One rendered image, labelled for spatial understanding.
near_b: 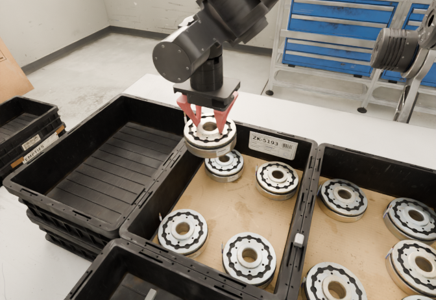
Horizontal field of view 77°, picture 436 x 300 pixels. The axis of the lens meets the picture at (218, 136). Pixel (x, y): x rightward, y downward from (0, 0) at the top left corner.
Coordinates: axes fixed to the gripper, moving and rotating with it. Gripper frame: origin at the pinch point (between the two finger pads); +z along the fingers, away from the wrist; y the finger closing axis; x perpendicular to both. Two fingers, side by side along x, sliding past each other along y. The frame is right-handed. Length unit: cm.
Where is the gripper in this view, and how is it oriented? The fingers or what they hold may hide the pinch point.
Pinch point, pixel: (209, 125)
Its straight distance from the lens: 52.6
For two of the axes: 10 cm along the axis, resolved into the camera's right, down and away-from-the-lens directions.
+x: 4.1, -6.0, 6.8
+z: 0.3, 7.6, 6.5
